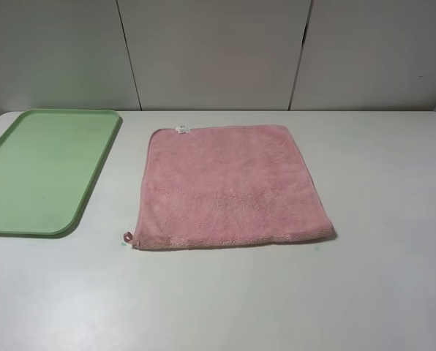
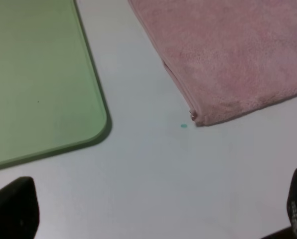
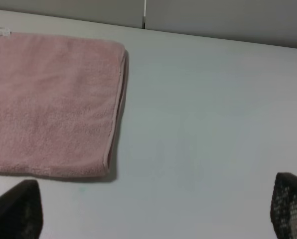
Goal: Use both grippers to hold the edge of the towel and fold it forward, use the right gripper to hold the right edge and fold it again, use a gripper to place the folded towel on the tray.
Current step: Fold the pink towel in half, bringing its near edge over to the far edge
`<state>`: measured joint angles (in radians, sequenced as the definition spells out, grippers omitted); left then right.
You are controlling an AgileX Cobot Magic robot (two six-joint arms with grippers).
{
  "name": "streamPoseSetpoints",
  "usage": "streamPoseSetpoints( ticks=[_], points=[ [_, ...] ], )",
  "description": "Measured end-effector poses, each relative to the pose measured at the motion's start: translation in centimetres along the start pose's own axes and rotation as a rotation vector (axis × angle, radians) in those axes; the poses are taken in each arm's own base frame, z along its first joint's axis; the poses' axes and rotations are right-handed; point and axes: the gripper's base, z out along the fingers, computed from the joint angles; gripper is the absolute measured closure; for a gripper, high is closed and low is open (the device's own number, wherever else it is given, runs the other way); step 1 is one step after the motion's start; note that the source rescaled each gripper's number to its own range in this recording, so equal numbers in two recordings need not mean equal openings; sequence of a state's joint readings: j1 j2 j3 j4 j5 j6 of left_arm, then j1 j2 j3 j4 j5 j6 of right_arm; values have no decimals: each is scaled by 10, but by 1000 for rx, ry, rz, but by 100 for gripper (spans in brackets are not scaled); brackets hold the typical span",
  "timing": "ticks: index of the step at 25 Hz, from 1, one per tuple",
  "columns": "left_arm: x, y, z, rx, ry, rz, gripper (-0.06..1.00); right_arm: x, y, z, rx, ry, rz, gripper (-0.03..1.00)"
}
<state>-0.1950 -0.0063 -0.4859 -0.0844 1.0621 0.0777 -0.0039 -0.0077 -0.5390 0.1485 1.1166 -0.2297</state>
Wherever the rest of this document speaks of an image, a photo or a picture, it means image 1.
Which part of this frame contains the pink fluffy towel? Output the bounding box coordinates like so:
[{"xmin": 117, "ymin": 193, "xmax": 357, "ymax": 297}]
[{"xmin": 124, "ymin": 125, "xmax": 335, "ymax": 251}]

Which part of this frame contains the white towel label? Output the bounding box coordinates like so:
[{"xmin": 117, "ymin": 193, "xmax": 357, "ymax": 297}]
[{"xmin": 176, "ymin": 126, "xmax": 191, "ymax": 134}]

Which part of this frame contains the green plastic tray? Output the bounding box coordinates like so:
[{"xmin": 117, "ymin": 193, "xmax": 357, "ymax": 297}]
[{"xmin": 0, "ymin": 110, "xmax": 121, "ymax": 237}]

